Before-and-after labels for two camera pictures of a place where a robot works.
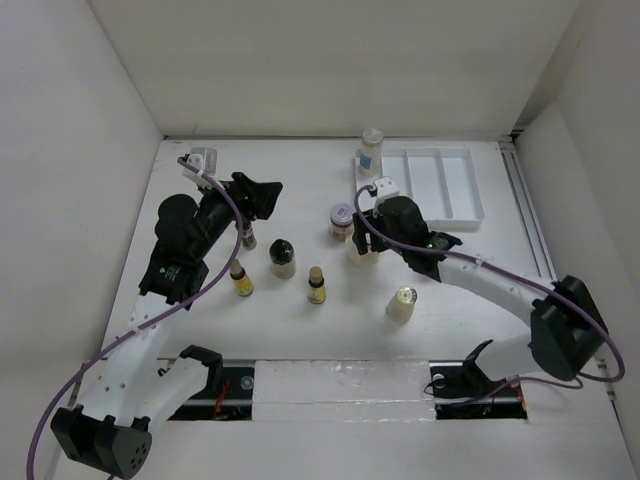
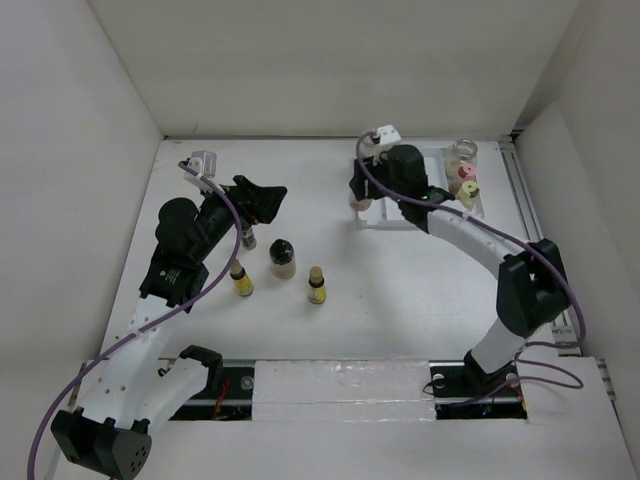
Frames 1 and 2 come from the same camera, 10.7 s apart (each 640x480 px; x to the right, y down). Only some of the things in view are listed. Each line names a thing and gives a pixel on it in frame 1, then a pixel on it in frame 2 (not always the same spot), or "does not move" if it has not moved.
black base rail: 231,397 does not move
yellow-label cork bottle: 316,286 does not move
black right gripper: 360,232 to 358,181
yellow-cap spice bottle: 400,308 to 468,193
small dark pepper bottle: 249,240 does not move
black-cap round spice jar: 282,259 does not move
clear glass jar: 369,259 to 461,161
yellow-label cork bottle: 242,283 does not move
